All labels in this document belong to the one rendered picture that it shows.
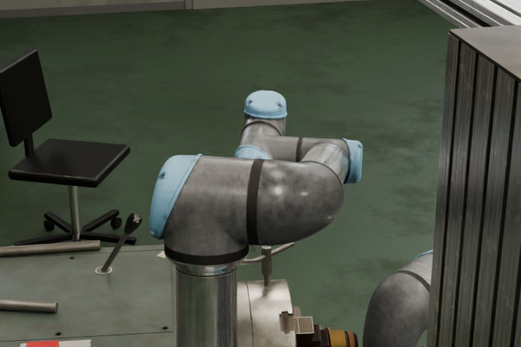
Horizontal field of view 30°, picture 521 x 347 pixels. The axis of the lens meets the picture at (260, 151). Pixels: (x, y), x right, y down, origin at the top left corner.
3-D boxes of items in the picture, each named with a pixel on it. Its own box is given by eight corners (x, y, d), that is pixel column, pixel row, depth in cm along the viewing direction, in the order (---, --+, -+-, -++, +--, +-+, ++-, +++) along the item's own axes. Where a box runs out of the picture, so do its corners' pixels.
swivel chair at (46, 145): (128, 217, 523) (117, 40, 486) (149, 271, 467) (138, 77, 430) (8, 232, 506) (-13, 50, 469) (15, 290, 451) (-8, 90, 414)
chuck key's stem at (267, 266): (267, 294, 213) (264, 244, 211) (274, 296, 212) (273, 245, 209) (260, 297, 211) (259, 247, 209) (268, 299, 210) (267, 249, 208)
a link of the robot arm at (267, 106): (239, 110, 170) (247, 84, 177) (239, 159, 177) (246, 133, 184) (284, 115, 170) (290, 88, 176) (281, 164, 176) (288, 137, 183)
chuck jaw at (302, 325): (277, 356, 210) (281, 334, 200) (275, 334, 213) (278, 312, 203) (328, 353, 211) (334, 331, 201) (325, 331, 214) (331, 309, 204)
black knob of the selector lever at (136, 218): (123, 238, 205) (122, 218, 203) (124, 231, 208) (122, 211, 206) (143, 237, 205) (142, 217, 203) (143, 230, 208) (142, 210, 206)
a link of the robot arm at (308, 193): (344, 171, 121) (364, 126, 169) (257, 166, 123) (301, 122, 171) (339, 261, 123) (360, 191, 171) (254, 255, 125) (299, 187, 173)
